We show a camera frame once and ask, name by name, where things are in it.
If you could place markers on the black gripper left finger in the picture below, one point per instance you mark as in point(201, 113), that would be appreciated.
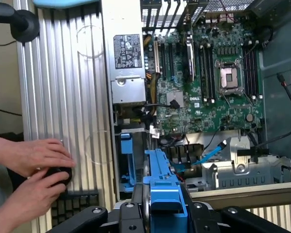
point(131, 218)

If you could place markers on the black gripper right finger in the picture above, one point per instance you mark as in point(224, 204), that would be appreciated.
point(201, 218)

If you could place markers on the blue plastic disk carrier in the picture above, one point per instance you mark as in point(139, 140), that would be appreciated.
point(124, 150)

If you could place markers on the person's right hand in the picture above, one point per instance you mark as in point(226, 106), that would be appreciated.
point(31, 196)

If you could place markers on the person's left hand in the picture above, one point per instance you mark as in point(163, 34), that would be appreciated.
point(38, 155)

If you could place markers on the black keyboard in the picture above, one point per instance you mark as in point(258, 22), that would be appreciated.
point(82, 206)

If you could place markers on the silver metal drive cage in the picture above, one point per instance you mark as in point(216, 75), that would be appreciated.
point(245, 174)

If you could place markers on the black plastic fan shroud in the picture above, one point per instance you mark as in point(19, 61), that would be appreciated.
point(182, 155)

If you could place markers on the green motherboard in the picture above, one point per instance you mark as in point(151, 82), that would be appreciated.
point(208, 116)

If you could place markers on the coin cell battery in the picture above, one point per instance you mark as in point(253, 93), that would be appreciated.
point(250, 117)

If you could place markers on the open grey PC case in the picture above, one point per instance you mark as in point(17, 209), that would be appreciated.
point(271, 116)

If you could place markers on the silver chipset heatsink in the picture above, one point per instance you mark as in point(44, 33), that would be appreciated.
point(172, 97)

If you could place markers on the thin metal locking lever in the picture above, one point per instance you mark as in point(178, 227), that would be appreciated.
point(247, 99)
point(249, 51)

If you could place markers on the silver power supply unit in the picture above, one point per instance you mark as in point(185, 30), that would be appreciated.
point(126, 82)

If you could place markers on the CPU socket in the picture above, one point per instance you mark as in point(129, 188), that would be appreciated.
point(230, 77)

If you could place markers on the black RAM slot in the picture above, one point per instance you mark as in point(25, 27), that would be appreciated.
point(255, 72)
point(211, 72)
point(247, 72)
point(203, 72)

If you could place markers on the black expansion slot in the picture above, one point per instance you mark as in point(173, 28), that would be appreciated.
point(163, 60)
point(171, 60)

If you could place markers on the beige expansion slot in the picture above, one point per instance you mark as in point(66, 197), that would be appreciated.
point(156, 58)

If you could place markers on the black curved plastic object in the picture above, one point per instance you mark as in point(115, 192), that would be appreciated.
point(24, 24)

